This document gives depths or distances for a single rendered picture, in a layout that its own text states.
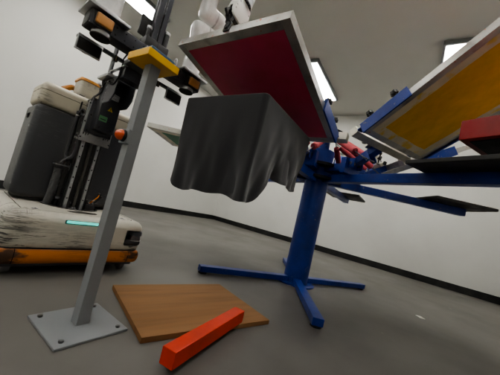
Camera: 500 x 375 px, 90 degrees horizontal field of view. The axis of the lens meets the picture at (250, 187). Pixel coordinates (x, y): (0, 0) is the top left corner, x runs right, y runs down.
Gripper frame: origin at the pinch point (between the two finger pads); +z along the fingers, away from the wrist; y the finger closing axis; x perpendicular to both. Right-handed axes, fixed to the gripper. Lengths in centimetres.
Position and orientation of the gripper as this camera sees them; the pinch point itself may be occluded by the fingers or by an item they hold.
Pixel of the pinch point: (230, 32)
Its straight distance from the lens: 123.3
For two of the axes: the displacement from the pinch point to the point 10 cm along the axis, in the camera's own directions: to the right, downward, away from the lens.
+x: 8.2, 1.5, -5.5
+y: -4.6, -4.0, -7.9
